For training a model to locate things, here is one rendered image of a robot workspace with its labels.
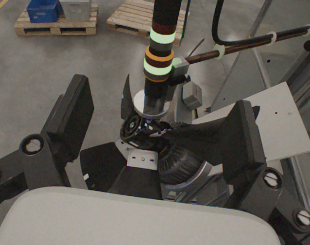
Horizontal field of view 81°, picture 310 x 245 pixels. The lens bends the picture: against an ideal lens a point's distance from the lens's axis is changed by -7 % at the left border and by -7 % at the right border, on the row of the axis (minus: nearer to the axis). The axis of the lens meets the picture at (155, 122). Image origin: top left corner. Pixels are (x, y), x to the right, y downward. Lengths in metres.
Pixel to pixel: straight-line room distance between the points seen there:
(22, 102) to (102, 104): 0.90
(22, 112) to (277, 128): 2.31
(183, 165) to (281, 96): 0.39
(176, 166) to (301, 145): 0.37
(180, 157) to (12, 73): 2.62
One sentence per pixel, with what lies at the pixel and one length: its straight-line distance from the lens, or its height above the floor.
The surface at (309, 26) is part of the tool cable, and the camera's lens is 0.67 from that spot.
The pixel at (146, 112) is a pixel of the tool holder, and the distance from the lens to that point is 0.37.
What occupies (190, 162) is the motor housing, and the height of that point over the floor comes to 1.15.
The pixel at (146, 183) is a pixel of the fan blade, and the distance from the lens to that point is 0.58.
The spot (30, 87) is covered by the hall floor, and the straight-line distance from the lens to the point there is 2.70.
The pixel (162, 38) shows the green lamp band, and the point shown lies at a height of 1.60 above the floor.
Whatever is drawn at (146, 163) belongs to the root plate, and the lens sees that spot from 0.61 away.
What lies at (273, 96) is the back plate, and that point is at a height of 1.32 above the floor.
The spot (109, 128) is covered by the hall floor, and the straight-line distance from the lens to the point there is 2.09.
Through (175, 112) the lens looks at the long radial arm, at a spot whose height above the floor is 1.14.
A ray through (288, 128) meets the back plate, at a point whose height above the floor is 1.33.
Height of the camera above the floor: 1.74
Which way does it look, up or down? 54 degrees down
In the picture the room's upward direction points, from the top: 12 degrees clockwise
